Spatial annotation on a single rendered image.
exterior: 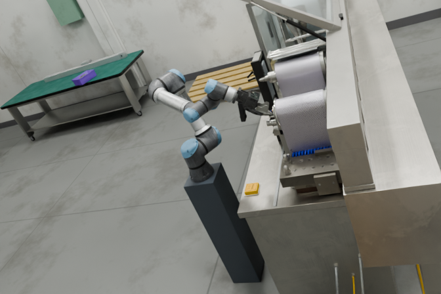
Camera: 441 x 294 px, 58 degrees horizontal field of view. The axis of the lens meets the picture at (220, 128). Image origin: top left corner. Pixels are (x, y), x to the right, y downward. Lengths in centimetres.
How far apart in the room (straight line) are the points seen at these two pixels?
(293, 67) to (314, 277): 113
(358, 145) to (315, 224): 105
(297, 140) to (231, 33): 435
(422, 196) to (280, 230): 107
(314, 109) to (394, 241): 87
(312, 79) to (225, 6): 412
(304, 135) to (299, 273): 78
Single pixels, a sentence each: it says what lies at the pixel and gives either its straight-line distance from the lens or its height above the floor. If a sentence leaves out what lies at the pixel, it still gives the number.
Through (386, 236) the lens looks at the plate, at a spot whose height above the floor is 127.
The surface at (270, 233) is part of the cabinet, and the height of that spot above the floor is 73.
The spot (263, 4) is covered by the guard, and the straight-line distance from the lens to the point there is 164.
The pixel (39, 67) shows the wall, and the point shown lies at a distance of 813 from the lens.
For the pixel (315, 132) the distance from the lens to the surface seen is 204.
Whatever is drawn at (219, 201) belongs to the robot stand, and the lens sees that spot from 245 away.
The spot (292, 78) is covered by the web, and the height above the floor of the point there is 133.
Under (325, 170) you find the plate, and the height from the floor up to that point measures 103.
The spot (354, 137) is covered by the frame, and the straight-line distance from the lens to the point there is 106.
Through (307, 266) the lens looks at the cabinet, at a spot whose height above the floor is 47.
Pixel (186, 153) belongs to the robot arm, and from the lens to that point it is 234.
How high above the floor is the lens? 220
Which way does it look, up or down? 27 degrees down
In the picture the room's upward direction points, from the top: 23 degrees counter-clockwise
